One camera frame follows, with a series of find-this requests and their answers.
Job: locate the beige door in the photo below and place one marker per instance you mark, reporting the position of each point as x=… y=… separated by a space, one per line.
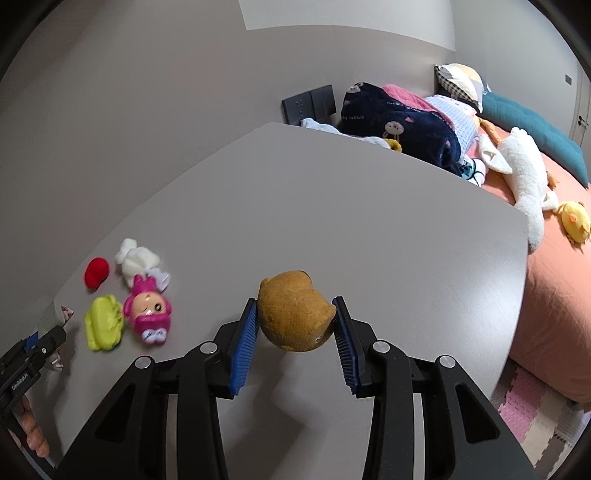
x=581 y=101

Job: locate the checked pillow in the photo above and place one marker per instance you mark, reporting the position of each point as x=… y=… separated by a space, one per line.
x=459 y=83

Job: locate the puzzle foam floor mat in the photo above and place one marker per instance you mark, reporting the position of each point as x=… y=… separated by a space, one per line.
x=540 y=415

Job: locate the yellow chick plush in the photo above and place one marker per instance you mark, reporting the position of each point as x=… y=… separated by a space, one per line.
x=575 y=221

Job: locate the pink cloth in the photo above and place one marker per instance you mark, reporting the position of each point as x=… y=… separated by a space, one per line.
x=406 y=94

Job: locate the white cartoon print cloth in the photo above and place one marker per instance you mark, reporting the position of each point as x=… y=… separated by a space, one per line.
x=473 y=168

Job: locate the pink doll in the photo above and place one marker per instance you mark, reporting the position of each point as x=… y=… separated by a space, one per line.
x=150 y=314

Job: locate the red heart plush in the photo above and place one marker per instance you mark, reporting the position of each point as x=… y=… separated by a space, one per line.
x=97 y=273

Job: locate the black wall socket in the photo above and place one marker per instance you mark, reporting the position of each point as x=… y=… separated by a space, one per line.
x=309 y=108

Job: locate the navy printed blanket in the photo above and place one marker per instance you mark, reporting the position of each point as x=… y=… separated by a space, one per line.
x=397 y=124

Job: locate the white and red paper wrapper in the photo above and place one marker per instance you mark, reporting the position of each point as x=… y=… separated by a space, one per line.
x=67 y=314

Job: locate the white fluffy plush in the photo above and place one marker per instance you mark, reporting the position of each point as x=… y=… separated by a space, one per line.
x=136 y=258

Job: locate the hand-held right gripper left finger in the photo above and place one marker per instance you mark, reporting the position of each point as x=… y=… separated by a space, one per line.
x=242 y=350

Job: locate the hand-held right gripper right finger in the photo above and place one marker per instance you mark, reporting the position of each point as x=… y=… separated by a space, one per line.
x=346 y=350

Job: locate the teal cushion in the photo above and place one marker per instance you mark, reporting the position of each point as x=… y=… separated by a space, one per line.
x=535 y=127

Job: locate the person's left hand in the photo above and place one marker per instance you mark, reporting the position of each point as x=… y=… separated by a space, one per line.
x=33 y=429

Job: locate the yellow-green plastic toy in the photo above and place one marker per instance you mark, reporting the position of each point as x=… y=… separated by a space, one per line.
x=105 y=327

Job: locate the light blue knitted blanket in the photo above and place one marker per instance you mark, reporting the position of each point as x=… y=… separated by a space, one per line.
x=457 y=115

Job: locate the bed with orange sheet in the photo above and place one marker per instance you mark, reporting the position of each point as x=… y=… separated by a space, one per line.
x=554 y=286

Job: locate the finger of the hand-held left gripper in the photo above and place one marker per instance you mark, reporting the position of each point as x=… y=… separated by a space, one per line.
x=51 y=341

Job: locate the white goose plush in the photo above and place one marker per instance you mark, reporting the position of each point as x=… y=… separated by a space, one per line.
x=521 y=175

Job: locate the brown plush toy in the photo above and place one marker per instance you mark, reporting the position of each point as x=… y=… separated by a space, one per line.
x=291 y=314

